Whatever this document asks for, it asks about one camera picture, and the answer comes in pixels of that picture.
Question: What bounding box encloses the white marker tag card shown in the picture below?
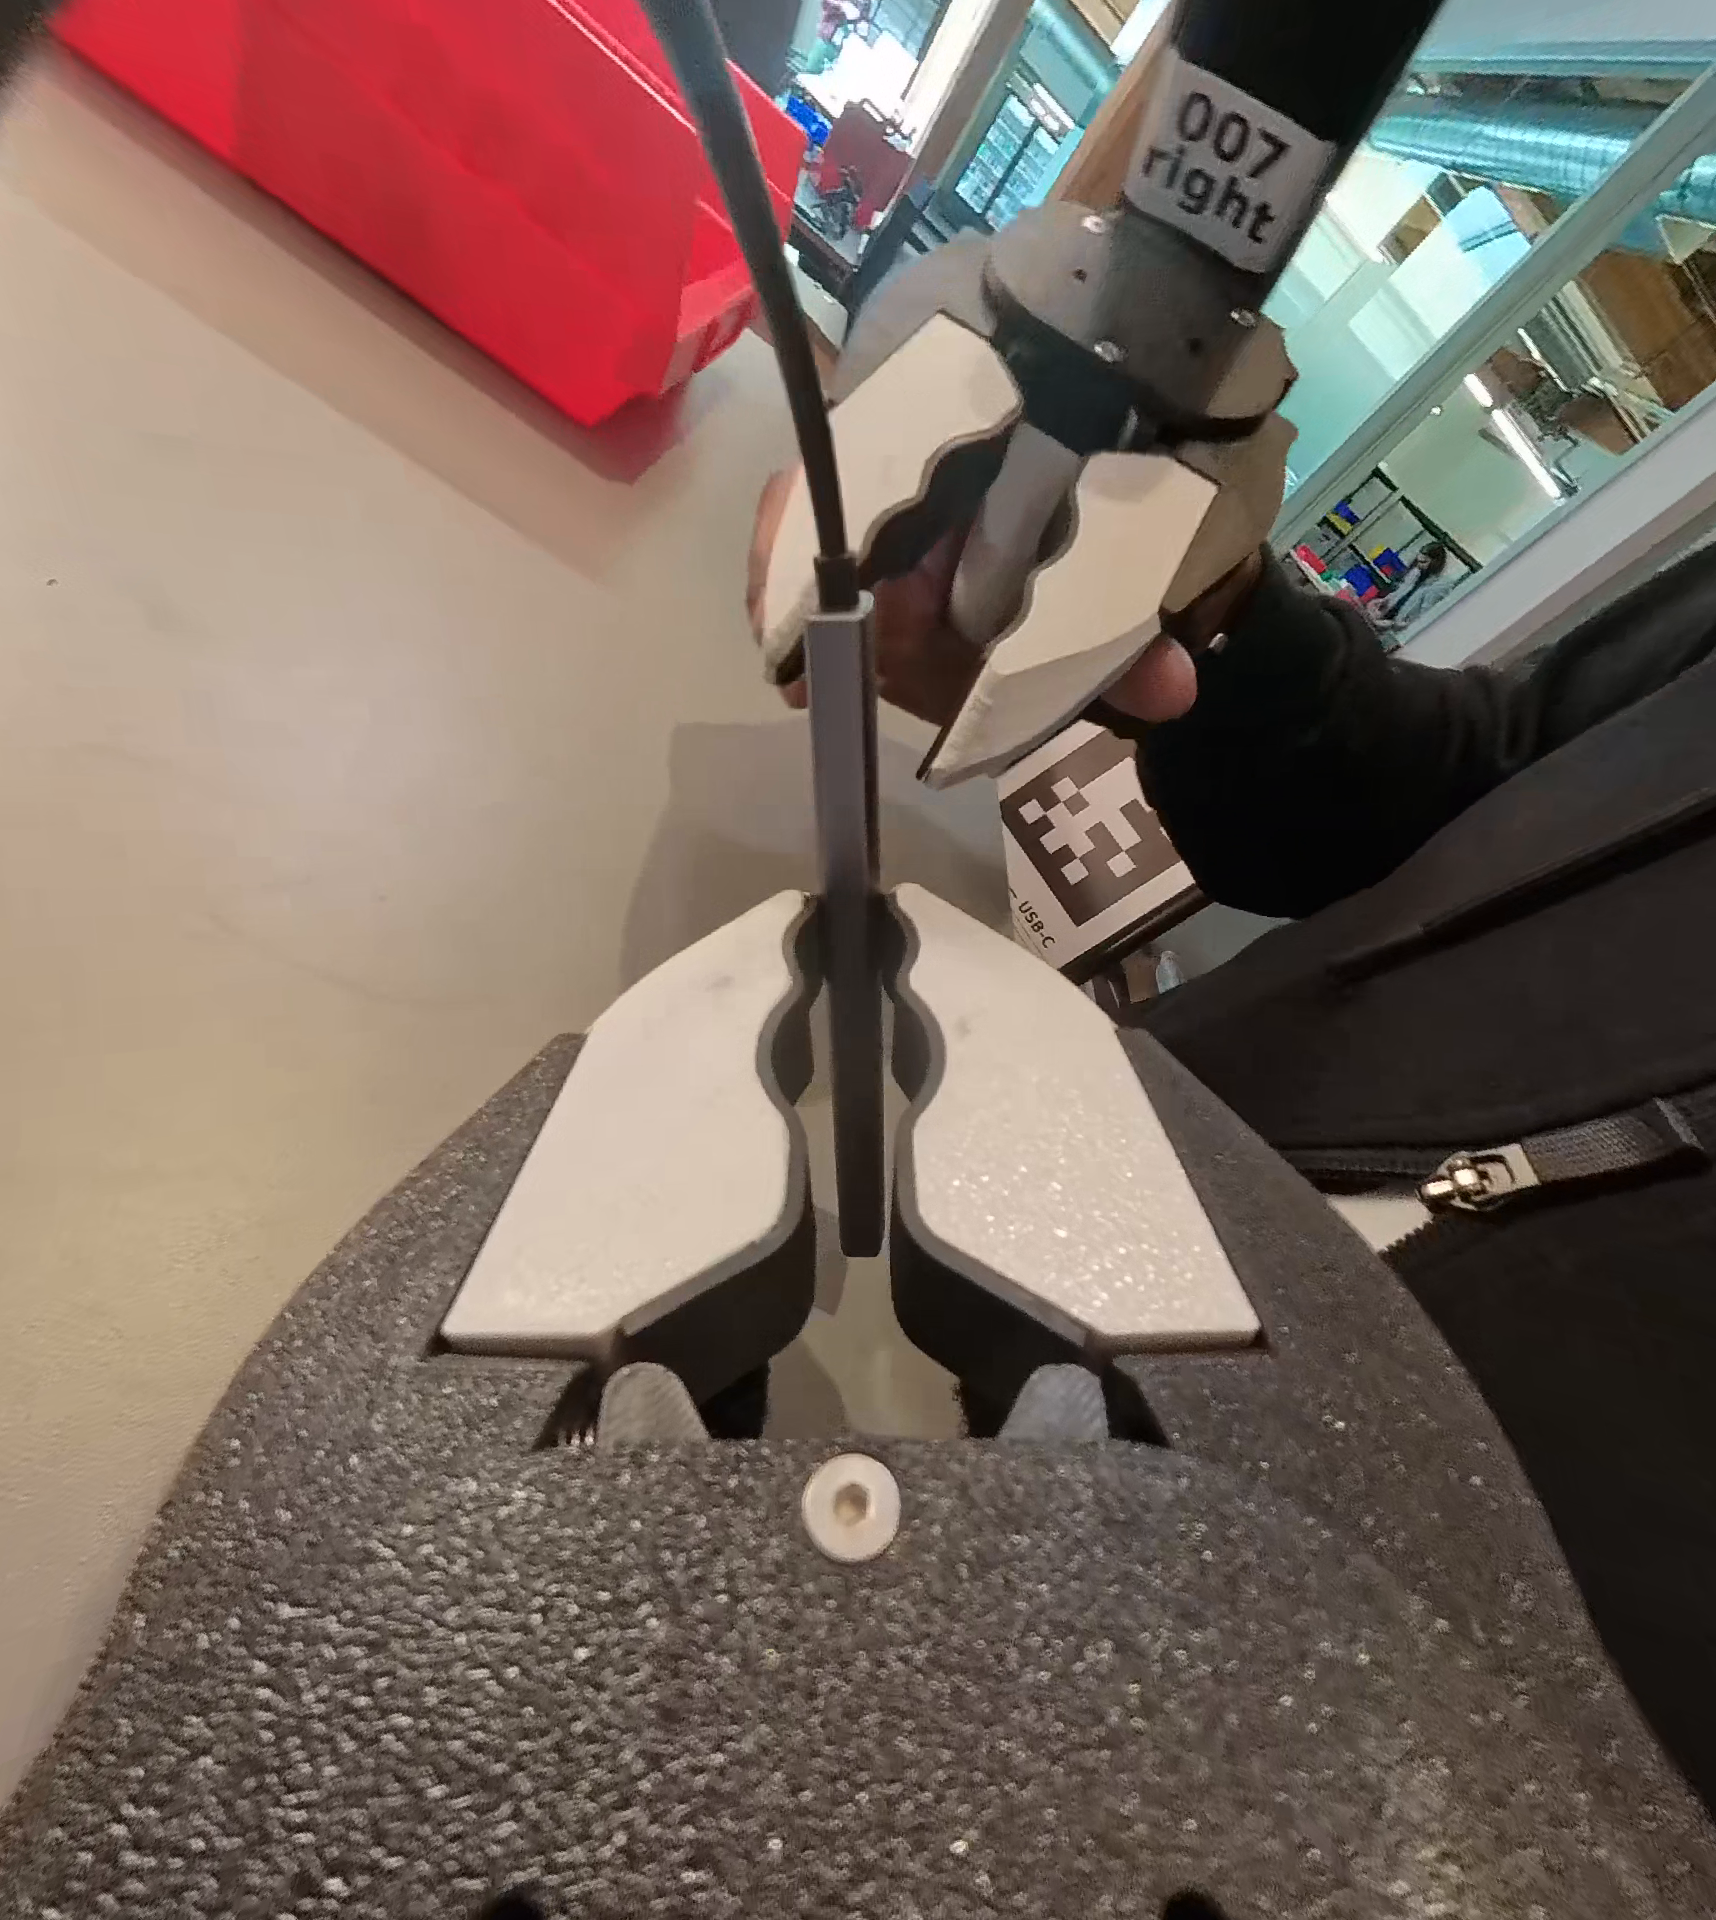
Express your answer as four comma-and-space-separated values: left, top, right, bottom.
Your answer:
1001, 725, 1209, 985

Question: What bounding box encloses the person's black jacket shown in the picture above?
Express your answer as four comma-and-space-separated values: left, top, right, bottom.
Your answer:
1128, 493, 1716, 1907

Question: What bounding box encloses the dark grey hub cable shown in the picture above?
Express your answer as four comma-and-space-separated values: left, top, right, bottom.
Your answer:
640, 0, 864, 617

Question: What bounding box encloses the person's right forearm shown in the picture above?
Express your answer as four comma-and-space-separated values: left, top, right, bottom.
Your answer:
1134, 546, 1597, 919

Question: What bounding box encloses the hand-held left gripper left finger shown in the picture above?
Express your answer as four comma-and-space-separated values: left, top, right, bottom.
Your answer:
438, 887, 819, 1359

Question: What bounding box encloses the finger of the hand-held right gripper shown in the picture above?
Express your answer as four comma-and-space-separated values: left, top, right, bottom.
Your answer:
760, 313, 1028, 687
918, 446, 1224, 794

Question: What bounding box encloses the silver ventilation duct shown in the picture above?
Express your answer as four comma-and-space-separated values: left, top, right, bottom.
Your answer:
1375, 66, 1716, 252

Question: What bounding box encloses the red plastic bin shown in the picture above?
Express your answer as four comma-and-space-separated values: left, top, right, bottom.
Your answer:
48, 0, 810, 431

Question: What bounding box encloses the person's right hand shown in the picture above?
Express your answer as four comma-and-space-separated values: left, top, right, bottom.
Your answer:
744, 485, 1206, 740

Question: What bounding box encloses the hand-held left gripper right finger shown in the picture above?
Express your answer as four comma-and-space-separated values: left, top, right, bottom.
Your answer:
889, 881, 1266, 1352

